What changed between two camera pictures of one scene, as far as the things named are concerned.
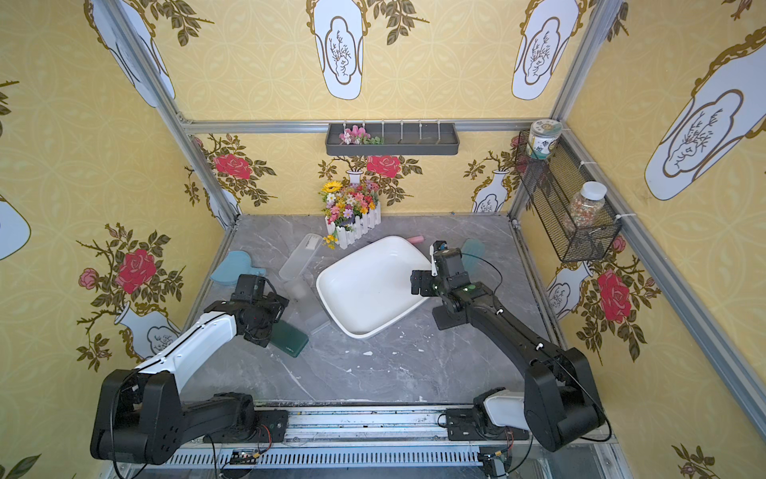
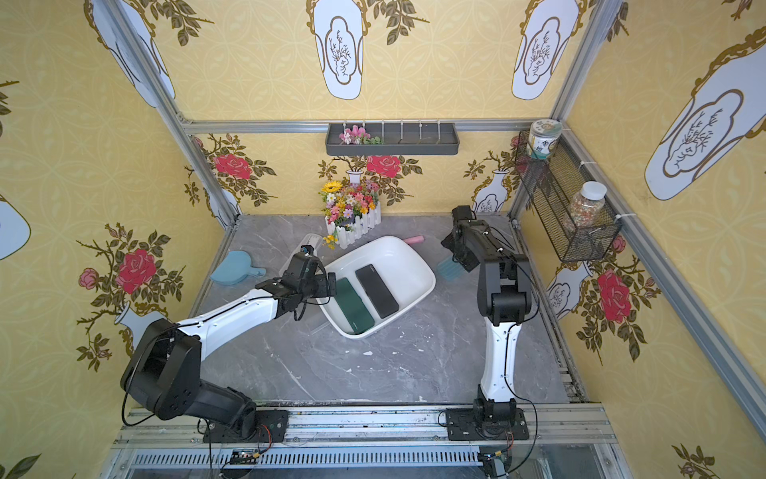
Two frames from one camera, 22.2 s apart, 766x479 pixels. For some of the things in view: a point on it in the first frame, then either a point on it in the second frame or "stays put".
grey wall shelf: (393, 140) stays put
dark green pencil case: (287, 338) to (360, 318)
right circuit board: (496, 465) stays put
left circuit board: (243, 457) stays put
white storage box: (365, 287) stays put
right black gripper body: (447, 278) to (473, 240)
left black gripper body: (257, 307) to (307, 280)
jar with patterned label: (543, 138) stays put
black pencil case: (445, 320) to (376, 289)
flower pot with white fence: (350, 212) stays put
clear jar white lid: (586, 204) stays put
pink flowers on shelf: (357, 136) stays put
